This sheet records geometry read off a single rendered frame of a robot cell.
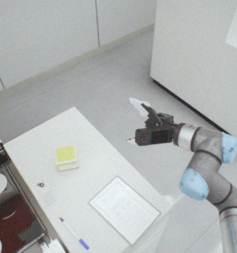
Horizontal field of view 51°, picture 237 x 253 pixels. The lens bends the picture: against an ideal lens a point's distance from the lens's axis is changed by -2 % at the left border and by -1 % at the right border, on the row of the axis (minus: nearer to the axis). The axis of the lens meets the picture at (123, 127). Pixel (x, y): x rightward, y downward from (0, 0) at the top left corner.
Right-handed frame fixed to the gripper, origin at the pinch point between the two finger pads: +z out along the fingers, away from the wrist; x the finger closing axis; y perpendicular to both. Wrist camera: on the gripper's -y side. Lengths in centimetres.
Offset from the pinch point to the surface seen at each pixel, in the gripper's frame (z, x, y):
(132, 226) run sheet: -12.9, -30.8, -8.8
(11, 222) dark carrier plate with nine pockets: 24, -38, -31
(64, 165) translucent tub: 15.9, -18.0, -13.3
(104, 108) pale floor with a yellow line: 116, -38, 114
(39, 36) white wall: 180, 26, 83
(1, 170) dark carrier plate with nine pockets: 43, -27, -24
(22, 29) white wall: 179, 31, 66
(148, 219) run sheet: -15.6, -29.3, -4.1
